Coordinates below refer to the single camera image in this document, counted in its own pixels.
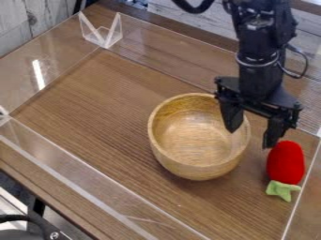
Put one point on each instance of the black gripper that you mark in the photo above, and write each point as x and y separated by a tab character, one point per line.
256	91

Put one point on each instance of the red plush tomato green stem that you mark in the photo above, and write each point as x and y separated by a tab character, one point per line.
286	169

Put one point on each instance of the wooden bowl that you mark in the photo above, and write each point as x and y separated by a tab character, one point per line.
189	140

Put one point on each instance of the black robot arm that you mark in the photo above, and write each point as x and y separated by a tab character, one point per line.
266	28

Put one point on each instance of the clear acrylic tray wall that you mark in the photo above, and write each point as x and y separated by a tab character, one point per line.
93	200

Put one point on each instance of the clear acrylic corner bracket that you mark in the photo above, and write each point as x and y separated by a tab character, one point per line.
101	36

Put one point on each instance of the black table leg bracket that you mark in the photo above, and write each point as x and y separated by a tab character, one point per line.
48	223

